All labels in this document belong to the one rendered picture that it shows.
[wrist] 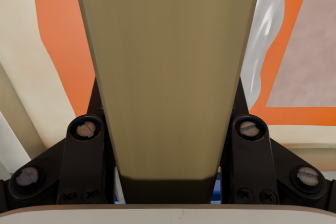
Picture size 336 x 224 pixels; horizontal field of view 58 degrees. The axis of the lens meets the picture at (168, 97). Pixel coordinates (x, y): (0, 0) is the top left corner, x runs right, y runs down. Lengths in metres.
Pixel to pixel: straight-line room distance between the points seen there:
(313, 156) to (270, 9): 0.24
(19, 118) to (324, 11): 0.32
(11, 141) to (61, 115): 0.06
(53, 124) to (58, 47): 0.12
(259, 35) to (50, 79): 0.21
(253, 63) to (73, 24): 0.17
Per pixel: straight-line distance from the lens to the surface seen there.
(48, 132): 0.40
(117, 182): 0.33
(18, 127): 0.37
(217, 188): 0.41
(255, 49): 0.29
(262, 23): 0.28
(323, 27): 0.30
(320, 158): 0.45
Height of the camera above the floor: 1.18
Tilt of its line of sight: 43 degrees down
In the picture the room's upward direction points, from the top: 180 degrees clockwise
